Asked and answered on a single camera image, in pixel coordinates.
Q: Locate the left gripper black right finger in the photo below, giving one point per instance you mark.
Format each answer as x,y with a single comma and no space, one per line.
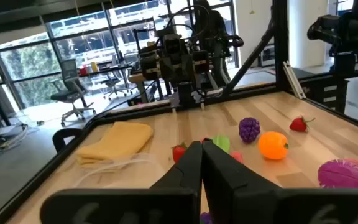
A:
253,202

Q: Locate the grey mesh office chair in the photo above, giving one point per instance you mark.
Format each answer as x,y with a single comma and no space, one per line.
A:
70,71

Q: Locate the folded yellow cloth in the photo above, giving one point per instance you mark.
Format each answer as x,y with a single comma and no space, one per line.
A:
117,140

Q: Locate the white box appliance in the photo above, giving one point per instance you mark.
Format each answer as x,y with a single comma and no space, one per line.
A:
267,56

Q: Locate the red strawberry toy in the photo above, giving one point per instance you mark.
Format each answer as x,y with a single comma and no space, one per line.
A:
178,153
297,124

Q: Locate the black drawer cabinet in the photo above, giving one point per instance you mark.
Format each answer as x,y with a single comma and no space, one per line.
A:
315,90

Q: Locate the black aluminium table frame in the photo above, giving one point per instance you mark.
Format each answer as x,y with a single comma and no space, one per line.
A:
280,46

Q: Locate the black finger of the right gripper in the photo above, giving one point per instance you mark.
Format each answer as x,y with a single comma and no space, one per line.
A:
201,99
174,101

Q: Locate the red desk object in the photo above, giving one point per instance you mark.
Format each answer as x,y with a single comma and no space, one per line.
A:
83,71

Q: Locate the green leafy vegetable toy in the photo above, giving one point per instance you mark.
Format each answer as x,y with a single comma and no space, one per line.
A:
222,143

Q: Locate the magenta red cabbage toy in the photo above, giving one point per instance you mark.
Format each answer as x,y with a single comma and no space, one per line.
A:
340,175

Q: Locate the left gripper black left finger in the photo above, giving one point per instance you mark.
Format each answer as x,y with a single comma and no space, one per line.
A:
172,202

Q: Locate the clear plastic tupperware container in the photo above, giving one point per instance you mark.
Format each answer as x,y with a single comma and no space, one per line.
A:
117,163

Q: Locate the black chair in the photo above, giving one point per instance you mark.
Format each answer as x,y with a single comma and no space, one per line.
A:
61,137

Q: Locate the dark office desk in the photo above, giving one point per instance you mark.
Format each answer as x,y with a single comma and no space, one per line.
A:
110,70

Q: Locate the light wooden desk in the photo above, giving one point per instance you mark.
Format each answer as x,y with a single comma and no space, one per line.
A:
137,79

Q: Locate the dark office chair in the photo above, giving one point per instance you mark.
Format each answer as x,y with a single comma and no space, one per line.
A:
114,82

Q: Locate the orange fruit toy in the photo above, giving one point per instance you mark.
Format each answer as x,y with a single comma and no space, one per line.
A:
272,146

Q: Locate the purple grape cluster toy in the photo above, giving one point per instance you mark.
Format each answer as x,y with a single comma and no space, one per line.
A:
249,130

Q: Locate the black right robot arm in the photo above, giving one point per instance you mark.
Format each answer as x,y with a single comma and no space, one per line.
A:
176,62

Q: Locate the black background robot arm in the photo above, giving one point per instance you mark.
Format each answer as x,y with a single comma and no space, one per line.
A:
350,31

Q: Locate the silver aluminium profile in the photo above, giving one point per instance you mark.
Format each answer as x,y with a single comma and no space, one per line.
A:
294,81

